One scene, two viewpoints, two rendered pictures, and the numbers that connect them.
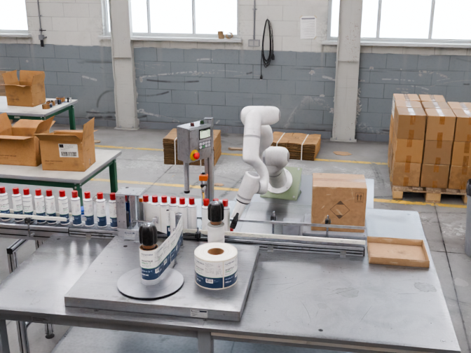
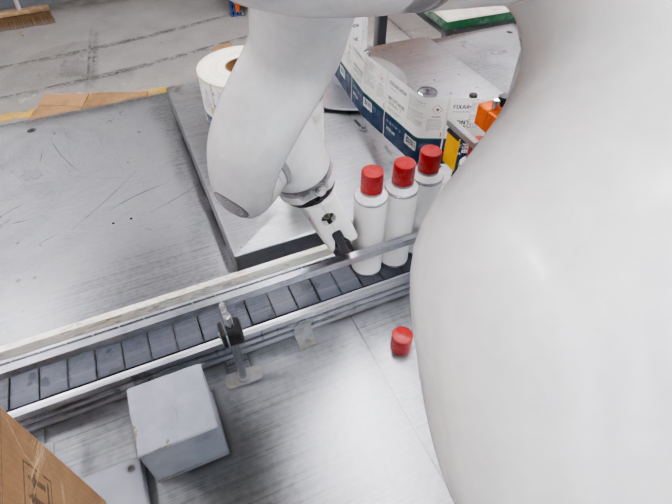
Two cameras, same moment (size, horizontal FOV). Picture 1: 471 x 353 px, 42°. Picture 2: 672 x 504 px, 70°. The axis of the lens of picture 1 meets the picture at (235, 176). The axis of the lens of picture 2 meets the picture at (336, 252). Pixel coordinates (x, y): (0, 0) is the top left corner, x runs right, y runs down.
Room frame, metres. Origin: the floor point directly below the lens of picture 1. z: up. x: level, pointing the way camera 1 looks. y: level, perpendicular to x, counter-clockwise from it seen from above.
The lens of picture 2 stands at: (3.55, -0.29, 1.51)
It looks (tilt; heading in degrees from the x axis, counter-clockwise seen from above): 47 degrees down; 147
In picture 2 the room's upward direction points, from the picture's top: straight up
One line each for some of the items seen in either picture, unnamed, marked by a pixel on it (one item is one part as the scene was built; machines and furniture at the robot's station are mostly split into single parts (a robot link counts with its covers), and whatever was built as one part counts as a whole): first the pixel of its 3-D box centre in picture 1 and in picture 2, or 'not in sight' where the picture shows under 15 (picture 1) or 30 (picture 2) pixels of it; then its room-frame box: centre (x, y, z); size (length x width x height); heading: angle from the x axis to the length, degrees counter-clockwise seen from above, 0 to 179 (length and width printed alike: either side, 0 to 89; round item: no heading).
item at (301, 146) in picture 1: (293, 145); not in sight; (7.62, -0.75, 0.11); 0.65 x 0.54 x 0.22; 75
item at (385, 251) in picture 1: (397, 251); not in sight; (2.96, -0.86, 0.85); 0.30 x 0.26 x 0.04; 81
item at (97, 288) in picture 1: (169, 273); (356, 124); (2.70, 0.32, 0.86); 0.80 x 0.67 x 0.05; 81
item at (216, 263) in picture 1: (216, 265); (247, 96); (2.59, 0.09, 0.95); 0.20 x 0.20 x 0.14
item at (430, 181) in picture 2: (206, 216); (422, 202); (3.12, 0.16, 0.98); 0.05 x 0.05 x 0.20
